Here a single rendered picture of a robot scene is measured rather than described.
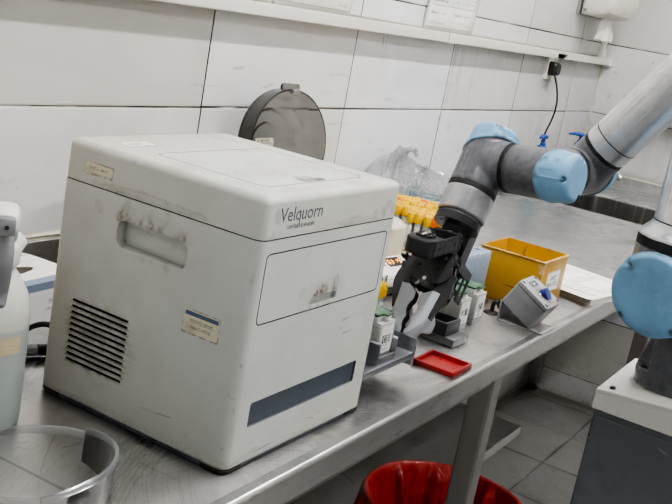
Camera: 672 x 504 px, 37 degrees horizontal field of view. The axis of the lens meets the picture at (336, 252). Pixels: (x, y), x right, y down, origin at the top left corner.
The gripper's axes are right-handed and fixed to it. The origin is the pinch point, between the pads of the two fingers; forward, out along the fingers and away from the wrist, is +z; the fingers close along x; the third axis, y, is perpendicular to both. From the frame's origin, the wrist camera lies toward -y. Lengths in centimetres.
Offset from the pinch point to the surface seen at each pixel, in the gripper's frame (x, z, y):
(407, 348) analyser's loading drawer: -2.4, 1.8, -1.7
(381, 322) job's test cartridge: -1.8, 1.5, -11.8
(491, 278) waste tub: 7, -25, 45
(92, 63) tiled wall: 59, -21, -20
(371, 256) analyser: -4.6, -2.5, -27.9
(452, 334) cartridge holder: -0.1, -6.4, 18.2
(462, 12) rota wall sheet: 59, -104, 85
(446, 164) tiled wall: 60, -73, 116
